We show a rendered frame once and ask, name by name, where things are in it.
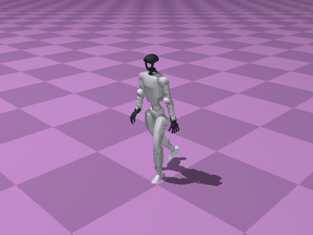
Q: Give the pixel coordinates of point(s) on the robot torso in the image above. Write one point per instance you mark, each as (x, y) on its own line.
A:
(154, 93)

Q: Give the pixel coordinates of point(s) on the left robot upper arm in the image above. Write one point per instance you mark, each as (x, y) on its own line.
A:
(164, 83)

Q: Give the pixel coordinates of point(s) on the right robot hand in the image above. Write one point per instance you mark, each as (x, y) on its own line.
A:
(132, 117)

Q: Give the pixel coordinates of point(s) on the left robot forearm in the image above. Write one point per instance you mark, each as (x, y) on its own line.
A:
(171, 109)

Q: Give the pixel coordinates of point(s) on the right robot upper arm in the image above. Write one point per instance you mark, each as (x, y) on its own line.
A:
(141, 91)

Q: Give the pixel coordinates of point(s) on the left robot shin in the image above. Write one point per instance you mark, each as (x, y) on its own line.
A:
(158, 160)

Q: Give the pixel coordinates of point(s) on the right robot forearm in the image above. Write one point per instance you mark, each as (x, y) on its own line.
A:
(139, 102)

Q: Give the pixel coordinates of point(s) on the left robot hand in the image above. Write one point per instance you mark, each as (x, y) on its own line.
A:
(174, 126)

